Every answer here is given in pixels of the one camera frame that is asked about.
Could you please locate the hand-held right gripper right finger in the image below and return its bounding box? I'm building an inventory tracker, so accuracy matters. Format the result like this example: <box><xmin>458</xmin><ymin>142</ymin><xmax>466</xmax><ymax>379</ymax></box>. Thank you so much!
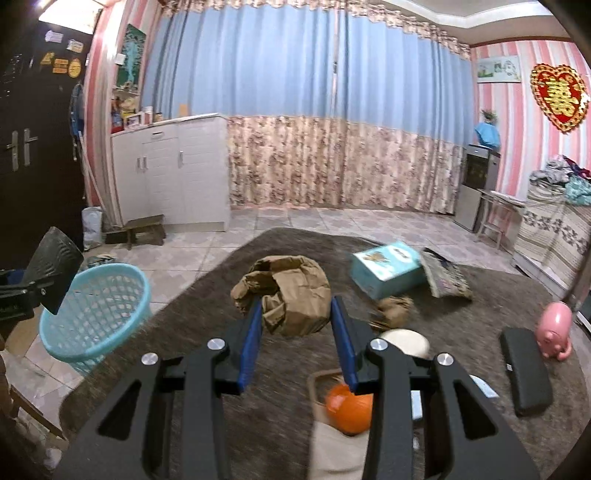
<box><xmin>330</xmin><ymin>295</ymin><xmax>541</xmax><ymax>480</ymax></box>

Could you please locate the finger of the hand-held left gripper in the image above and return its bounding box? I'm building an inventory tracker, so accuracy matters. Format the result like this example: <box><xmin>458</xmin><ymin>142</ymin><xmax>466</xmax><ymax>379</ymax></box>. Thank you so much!
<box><xmin>0</xmin><ymin>301</ymin><xmax>38</xmax><ymax>341</ymax></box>
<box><xmin>0</xmin><ymin>270</ymin><xmax>60</xmax><ymax>302</ymax></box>

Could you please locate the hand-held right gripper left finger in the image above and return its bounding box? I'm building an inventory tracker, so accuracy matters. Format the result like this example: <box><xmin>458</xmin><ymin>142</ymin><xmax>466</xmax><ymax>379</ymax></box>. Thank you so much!
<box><xmin>53</xmin><ymin>295</ymin><xmax>264</xmax><ymax>480</ymax></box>

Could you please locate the dark grey sock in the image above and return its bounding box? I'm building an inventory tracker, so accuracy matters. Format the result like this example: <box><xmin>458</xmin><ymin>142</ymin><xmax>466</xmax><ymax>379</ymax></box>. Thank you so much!
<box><xmin>23</xmin><ymin>226</ymin><xmax>85</xmax><ymax>315</ymax></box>

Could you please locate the cream white soft pad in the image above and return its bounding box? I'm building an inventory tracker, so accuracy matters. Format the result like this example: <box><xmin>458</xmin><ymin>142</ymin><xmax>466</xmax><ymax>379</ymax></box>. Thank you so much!
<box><xmin>379</xmin><ymin>328</ymin><xmax>430</xmax><ymax>358</ymax></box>

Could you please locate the orange fruit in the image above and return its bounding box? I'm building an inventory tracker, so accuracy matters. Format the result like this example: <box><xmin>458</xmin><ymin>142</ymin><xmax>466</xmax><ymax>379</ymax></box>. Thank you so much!
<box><xmin>325</xmin><ymin>383</ymin><xmax>374</xmax><ymax>435</ymax></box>

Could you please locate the blue plastic basket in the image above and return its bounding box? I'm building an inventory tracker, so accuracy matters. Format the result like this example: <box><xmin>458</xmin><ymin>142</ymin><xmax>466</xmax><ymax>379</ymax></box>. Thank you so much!
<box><xmin>39</xmin><ymin>263</ymin><xmax>153</xmax><ymax>377</ymax></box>

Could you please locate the brown paper bag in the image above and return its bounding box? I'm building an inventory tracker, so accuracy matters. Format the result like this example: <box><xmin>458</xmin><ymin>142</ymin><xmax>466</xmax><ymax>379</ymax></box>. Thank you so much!
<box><xmin>231</xmin><ymin>255</ymin><xmax>332</xmax><ymax>337</ymax></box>

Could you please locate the white wipes packet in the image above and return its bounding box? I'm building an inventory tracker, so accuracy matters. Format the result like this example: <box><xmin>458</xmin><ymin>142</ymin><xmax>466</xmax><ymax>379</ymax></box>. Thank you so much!
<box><xmin>411</xmin><ymin>374</ymin><xmax>500</xmax><ymax>423</ymax></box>

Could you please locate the small crumpled brown paper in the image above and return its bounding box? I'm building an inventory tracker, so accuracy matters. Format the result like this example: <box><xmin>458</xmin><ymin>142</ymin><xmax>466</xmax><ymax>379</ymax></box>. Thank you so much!
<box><xmin>372</xmin><ymin>295</ymin><xmax>414</xmax><ymax>329</ymax></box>

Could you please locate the grey shaggy rug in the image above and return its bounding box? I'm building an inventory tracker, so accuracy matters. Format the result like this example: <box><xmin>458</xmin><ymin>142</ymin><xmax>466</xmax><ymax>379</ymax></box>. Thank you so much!
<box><xmin>60</xmin><ymin>226</ymin><xmax>587</xmax><ymax>480</ymax></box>

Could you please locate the teal cardboard box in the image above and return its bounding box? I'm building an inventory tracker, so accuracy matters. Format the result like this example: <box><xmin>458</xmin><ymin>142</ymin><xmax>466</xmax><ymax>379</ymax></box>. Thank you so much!
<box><xmin>349</xmin><ymin>241</ymin><xmax>426</xmax><ymax>300</ymax></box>

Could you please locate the white sack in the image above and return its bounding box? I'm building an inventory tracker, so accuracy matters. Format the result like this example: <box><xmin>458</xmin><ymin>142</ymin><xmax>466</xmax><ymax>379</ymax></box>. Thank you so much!
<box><xmin>82</xmin><ymin>206</ymin><xmax>105</xmax><ymax>250</ymax></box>

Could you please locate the beige cloth bag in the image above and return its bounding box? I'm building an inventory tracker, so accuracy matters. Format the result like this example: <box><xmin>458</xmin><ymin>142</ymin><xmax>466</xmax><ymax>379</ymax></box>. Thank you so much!
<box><xmin>307</xmin><ymin>368</ymin><xmax>423</xmax><ymax>480</ymax></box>

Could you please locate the small wooden stool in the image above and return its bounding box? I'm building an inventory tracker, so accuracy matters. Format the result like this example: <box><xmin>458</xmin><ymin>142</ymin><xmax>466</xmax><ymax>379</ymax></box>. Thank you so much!
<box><xmin>105</xmin><ymin>215</ymin><xmax>167</xmax><ymax>251</ymax></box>

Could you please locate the patterned flat packet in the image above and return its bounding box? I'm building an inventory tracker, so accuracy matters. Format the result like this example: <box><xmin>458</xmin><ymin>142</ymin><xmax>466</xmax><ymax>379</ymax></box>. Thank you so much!
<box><xmin>420</xmin><ymin>248</ymin><xmax>472</xmax><ymax>300</ymax></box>

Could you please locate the broom with long stick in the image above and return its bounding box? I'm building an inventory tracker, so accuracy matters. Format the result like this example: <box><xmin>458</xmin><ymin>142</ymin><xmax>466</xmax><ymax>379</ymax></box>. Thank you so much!
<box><xmin>78</xmin><ymin>134</ymin><xmax>114</xmax><ymax>229</ymax></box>

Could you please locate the dark door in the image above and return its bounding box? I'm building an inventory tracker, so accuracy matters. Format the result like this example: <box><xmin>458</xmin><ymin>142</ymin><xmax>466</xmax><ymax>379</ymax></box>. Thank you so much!
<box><xmin>0</xmin><ymin>9</ymin><xmax>100</xmax><ymax>273</ymax></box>

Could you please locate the black rectangular case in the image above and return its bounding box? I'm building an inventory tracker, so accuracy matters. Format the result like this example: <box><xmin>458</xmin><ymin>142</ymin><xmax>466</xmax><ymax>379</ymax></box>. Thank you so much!
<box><xmin>500</xmin><ymin>326</ymin><xmax>554</xmax><ymax>417</ymax></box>

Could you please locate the white cabinet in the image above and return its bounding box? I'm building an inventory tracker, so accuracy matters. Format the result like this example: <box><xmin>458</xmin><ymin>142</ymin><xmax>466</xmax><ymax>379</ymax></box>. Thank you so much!
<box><xmin>111</xmin><ymin>113</ymin><xmax>230</xmax><ymax>232</ymax></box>

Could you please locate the grey water dispenser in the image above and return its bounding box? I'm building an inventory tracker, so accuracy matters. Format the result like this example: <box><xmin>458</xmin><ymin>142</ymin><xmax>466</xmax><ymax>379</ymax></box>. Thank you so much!
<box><xmin>454</xmin><ymin>144</ymin><xmax>502</xmax><ymax>232</ymax></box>

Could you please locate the pink pig toy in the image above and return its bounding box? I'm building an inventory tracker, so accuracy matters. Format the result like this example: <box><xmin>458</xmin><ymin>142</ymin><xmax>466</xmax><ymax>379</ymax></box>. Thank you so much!
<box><xmin>536</xmin><ymin>301</ymin><xmax>574</xmax><ymax>361</ymax></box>

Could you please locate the small folding table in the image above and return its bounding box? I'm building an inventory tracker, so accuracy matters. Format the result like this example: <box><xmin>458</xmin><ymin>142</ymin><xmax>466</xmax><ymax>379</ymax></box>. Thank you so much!
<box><xmin>475</xmin><ymin>188</ymin><xmax>527</xmax><ymax>250</ymax></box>

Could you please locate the cluster of door stickers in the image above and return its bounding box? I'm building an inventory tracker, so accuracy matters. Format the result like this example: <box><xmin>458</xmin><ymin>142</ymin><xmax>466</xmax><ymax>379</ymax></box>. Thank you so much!
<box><xmin>39</xmin><ymin>30</ymin><xmax>86</xmax><ymax>78</ymax></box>

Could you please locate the sofa with patterned cover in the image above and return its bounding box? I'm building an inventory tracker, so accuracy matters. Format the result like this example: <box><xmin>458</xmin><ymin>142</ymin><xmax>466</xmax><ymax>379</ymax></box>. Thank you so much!
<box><xmin>512</xmin><ymin>180</ymin><xmax>591</xmax><ymax>301</ymax></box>

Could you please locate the blue cloth cover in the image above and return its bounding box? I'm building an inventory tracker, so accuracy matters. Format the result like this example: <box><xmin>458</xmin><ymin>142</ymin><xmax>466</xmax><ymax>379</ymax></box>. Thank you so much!
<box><xmin>475</xmin><ymin>122</ymin><xmax>501</xmax><ymax>149</ymax></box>

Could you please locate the blue and floral curtain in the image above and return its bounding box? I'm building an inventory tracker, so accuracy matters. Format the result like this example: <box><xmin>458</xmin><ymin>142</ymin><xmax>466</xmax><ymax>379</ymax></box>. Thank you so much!
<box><xmin>139</xmin><ymin>0</ymin><xmax>472</xmax><ymax>215</ymax></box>

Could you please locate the pile of clothes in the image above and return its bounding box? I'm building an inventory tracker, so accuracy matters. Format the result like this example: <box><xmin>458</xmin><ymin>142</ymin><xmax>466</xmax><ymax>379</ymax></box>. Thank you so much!
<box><xmin>530</xmin><ymin>155</ymin><xmax>591</xmax><ymax>206</ymax></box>

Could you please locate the metal door handle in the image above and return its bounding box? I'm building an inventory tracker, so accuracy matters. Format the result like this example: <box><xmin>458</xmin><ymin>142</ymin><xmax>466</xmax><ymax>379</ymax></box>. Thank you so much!
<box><xmin>23</xmin><ymin>128</ymin><xmax>40</xmax><ymax>167</ymax></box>
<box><xmin>6</xmin><ymin>130</ymin><xmax>21</xmax><ymax>172</ymax></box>

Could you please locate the green wall poster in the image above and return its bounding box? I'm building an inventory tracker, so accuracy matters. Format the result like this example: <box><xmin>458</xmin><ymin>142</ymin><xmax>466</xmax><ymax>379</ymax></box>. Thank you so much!
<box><xmin>115</xmin><ymin>23</ymin><xmax>147</xmax><ymax>90</ymax></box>

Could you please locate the framed wall picture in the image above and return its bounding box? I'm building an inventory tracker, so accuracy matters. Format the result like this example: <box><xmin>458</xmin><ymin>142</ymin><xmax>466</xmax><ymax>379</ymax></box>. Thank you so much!
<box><xmin>477</xmin><ymin>55</ymin><xmax>522</xmax><ymax>84</ymax></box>

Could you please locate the red heart wall decoration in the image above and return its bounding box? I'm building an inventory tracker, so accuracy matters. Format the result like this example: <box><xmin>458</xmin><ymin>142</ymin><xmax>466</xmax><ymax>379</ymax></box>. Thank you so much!
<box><xmin>529</xmin><ymin>64</ymin><xmax>591</xmax><ymax>134</ymax></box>

